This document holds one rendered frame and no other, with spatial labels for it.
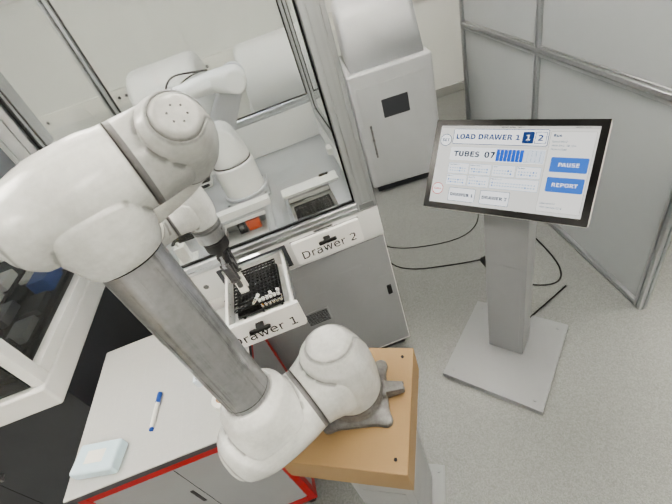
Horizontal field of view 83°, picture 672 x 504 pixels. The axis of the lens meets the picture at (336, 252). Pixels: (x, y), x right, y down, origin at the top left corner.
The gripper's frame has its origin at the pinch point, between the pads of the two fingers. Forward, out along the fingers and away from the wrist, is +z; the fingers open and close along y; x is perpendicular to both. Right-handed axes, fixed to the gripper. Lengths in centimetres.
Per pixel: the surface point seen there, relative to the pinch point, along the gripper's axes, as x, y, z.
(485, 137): -94, 6, -15
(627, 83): -168, 27, -2
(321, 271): -25.7, 22.4, 27.7
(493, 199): -89, -7, 0
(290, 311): -12.5, -11.2, 10.2
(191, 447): 29, -36, 24
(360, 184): -52, 23, -6
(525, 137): -102, -3, -15
